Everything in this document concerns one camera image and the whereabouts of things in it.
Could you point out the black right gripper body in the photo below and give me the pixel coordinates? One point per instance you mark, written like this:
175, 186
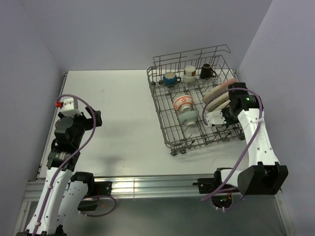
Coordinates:
230, 116

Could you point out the pink cream plate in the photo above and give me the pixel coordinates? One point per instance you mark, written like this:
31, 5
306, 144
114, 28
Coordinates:
218, 107
227, 83

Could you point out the blue cream plate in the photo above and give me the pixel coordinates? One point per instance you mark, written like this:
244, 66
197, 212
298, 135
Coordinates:
213, 93
217, 102

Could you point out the pale green bowl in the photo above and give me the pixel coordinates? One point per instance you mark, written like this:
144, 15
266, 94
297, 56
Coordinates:
189, 118

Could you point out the brown ceramic mug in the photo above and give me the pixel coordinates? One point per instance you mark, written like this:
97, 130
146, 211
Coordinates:
207, 72

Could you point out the orange patterned small bowl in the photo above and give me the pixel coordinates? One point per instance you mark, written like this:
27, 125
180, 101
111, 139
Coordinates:
183, 103

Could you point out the grey brown tumbler cup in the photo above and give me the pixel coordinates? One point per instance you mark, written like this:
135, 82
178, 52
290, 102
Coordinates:
189, 74

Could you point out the dark blue mug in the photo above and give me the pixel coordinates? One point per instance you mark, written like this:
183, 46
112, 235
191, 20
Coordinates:
170, 79

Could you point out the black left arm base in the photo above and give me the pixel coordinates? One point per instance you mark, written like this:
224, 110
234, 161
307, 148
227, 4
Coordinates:
91, 200

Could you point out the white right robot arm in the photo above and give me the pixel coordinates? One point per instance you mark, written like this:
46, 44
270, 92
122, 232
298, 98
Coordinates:
264, 174

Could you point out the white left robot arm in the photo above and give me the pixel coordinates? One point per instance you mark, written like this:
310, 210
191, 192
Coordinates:
64, 188

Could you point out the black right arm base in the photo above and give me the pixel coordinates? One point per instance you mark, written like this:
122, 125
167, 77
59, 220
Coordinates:
207, 185

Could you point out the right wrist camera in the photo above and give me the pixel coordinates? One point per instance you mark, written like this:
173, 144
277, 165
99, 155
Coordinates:
215, 118

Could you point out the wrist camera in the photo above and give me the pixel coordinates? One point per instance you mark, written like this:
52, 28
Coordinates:
215, 118
69, 107

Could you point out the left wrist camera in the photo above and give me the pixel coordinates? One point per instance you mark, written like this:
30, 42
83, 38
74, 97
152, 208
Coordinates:
69, 107

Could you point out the grey wire dish rack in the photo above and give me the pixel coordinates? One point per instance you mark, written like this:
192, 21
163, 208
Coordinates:
177, 136

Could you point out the aluminium mounting rail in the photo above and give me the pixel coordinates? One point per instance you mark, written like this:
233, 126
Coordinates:
169, 186

